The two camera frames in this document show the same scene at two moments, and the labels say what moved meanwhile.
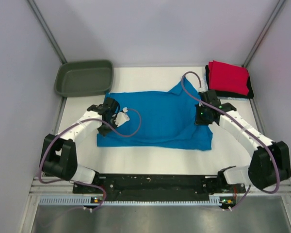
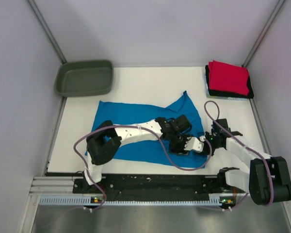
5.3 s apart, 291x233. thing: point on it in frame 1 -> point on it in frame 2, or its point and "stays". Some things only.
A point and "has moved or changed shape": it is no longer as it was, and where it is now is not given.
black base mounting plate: (127, 187) stays
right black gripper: (198, 121) -> (208, 135)
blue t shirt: (162, 120) has moved or changed shape
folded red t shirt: (226, 77) stays
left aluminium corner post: (54, 43) stays
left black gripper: (103, 132) -> (179, 149)
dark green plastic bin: (82, 78) stays
